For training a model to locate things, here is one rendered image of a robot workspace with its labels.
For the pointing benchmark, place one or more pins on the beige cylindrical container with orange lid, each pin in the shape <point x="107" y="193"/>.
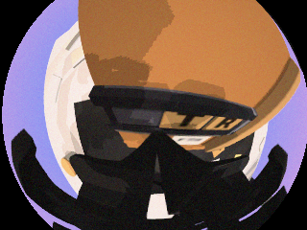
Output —
<point x="66" y="164"/>

